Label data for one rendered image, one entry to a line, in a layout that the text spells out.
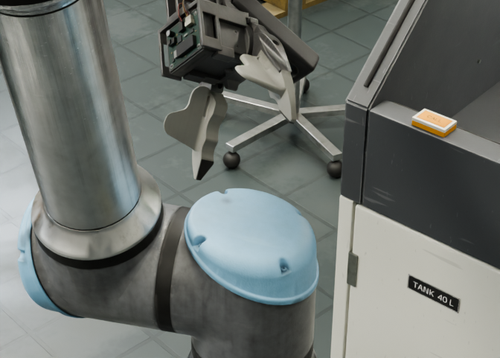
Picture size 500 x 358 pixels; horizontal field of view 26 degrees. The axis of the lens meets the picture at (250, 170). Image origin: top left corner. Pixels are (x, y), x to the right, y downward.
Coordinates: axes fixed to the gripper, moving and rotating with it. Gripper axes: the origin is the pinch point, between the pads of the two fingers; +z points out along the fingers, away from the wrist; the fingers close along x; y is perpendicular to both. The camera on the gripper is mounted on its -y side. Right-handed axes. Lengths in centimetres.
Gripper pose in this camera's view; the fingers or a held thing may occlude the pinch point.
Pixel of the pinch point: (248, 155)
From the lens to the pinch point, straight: 104.7
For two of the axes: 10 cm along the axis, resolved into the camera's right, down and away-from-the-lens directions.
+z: 1.0, 9.2, -3.8
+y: -7.8, -1.6, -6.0
